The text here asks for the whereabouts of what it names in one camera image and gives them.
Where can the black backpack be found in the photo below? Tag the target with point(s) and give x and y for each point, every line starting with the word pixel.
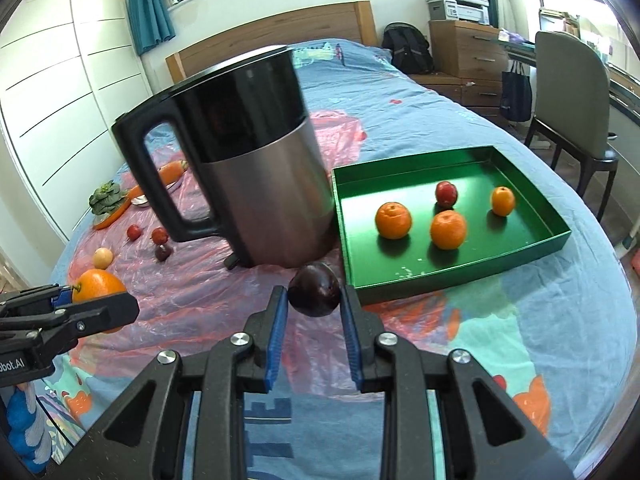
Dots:
pixel 407 50

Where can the red apple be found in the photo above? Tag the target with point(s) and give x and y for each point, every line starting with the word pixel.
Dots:
pixel 134 232
pixel 446 194
pixel 160 234

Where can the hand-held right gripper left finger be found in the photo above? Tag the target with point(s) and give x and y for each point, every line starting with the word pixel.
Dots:
pixel 276 340

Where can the bok choy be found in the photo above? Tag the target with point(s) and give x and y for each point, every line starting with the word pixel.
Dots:
pixel 105 196

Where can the white printer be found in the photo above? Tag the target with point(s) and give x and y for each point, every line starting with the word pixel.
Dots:
pixel 457 6

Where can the white plate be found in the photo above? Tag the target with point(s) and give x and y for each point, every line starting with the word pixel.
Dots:
pixel 140 203

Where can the steel and black kettle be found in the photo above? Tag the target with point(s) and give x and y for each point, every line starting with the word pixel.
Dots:
pixel 270 200

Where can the white wardrobe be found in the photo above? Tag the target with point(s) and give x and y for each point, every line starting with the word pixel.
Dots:
pixel 60 85

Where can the low wooden nightstand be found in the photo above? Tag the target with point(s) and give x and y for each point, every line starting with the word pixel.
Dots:
pixel 480 97

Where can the yellow pear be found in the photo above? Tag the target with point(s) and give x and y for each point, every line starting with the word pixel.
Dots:
pixel 102 258

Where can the grey chair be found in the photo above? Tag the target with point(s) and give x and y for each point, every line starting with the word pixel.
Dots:
pixel 570 95

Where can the glass top desk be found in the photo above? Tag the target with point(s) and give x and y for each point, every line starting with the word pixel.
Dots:
pixel 622 85

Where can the green tray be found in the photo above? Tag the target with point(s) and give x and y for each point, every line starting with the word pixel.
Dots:
pixel 480 257

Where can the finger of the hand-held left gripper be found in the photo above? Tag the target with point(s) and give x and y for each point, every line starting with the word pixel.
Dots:
pixel 107 312
pixel 60 296

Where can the pink plastic sheet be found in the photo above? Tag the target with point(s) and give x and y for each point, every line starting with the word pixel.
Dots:
pixel 200 285

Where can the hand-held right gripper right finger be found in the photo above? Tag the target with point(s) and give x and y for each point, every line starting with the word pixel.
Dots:
pixel 352 340

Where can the dark tote bag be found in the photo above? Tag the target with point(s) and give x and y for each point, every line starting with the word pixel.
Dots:
pixel 516 92

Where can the carrot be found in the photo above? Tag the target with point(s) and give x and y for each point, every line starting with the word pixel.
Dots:
pixel 172 171

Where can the person's left hand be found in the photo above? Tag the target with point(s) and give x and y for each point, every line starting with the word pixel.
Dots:
pixel 20 415

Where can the wooden chest of drawers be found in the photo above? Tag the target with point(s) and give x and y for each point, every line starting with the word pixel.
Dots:
pixel 470 50

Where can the wooden headboard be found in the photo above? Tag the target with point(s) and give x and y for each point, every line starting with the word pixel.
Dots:
pixel 300 25

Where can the purple packet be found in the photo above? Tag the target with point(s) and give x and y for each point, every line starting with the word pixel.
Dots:
pixel 512 37

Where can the small orange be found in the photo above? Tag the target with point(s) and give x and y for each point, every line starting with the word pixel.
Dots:
pixel 502 201

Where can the dark plum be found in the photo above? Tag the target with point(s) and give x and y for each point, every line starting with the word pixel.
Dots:
pixel 315 290
pixel 164 252

